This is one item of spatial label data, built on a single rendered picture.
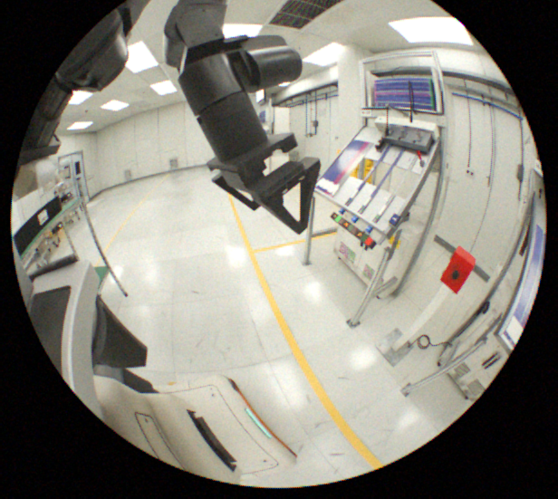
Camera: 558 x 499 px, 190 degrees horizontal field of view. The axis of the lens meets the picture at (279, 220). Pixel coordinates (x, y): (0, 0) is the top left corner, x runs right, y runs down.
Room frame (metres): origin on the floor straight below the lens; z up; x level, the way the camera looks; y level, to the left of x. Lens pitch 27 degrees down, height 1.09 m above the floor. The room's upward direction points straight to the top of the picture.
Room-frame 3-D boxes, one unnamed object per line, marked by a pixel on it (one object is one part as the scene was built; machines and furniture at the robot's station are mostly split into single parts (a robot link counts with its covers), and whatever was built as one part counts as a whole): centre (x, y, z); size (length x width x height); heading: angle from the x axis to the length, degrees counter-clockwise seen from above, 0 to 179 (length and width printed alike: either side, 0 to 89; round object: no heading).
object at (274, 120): (4.17, 0.22, 0.95); 1.36 x 0.82 x 1.90; 111
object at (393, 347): (0.29, -0.77, 0.39); 0.24 x 0.24 x 0.78; 21
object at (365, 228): (1.06, -0.78, 0.66); 1.01 x 0.73 x 1.31; 111
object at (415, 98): (1.14, -0.97, 0.95); 1.35 x 0.82 x 1.90; 111
